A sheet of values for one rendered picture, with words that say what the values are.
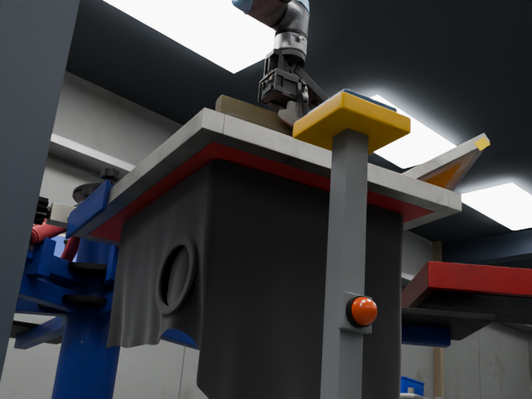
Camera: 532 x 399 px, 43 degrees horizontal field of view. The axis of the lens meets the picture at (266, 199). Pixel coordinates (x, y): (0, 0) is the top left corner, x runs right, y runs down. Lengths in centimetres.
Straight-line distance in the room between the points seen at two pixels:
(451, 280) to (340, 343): 142
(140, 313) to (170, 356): 431
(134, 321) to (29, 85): 68
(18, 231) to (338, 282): 42
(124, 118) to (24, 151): 499
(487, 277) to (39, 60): 175
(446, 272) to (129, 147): 391
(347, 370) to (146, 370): 472
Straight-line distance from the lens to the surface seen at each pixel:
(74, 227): 175
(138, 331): 144
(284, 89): 147
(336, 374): 93
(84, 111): 568
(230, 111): 140
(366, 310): 91
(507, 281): 238
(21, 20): 95
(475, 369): 948
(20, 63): 93
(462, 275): 234
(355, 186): 100
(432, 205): 140
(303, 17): 158
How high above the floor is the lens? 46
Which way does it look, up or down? 21 degrees up
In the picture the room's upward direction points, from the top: 5 degrees clockwise
